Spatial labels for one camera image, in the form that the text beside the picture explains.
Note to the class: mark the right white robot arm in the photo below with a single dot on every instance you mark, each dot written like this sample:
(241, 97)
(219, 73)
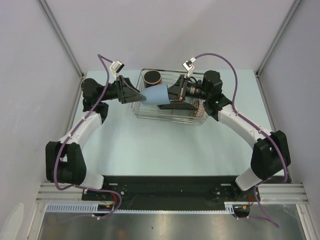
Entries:
(270, 150)

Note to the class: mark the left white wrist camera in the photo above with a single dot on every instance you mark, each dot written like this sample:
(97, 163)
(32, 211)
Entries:
(116, 67)

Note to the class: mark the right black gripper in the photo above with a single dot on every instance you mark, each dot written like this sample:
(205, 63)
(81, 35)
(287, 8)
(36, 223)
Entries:
(177, 92)

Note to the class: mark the black floral square plate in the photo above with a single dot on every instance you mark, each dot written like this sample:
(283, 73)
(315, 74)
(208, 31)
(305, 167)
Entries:
(177, 106)

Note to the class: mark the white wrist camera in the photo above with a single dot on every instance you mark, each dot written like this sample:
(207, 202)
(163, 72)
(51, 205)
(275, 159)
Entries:
(189, 67)
(116, 67)

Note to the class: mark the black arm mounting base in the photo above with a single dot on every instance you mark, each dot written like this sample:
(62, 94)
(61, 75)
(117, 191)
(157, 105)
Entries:
(173, 193)

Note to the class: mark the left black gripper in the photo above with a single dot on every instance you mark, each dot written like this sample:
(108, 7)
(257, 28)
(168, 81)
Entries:
(126, 93)

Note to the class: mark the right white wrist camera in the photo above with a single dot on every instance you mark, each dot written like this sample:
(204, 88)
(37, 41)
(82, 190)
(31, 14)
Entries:
(189, 67)

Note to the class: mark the light blue cup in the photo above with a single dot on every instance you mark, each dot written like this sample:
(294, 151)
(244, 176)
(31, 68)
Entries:
(156, 95)

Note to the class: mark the red and black mug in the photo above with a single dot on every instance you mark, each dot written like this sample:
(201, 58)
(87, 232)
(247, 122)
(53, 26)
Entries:
(152, 78)

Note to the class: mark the red patterned bowl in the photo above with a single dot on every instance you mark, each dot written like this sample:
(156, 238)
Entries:
(200, 110)

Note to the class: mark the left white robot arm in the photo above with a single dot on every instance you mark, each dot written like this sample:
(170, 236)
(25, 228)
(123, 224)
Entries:
(64, 160)

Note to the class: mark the metal wire dish rack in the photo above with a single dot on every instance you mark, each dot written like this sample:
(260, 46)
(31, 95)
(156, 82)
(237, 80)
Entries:
(152, 112)

